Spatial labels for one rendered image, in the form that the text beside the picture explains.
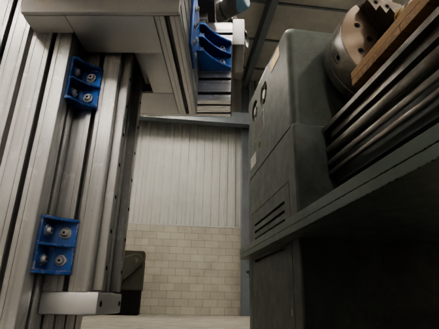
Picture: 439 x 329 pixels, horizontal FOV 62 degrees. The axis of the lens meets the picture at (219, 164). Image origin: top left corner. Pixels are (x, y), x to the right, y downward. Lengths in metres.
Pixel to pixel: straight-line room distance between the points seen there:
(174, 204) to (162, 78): 10.32
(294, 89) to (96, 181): 0.74
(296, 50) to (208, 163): 10.36
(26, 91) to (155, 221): 10.37
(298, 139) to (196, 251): 9.81
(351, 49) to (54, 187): 0.86
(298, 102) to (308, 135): 0.11
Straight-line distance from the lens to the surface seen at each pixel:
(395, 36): 0.87
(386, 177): 0.59
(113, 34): 0.73
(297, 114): 1.16
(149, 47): 0.74
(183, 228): 10.91
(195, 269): 10.77
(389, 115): 0.88
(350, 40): 1.17
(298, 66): 1.25
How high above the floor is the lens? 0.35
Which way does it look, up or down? 20 degrees up
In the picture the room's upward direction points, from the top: 1 degrees clockwise
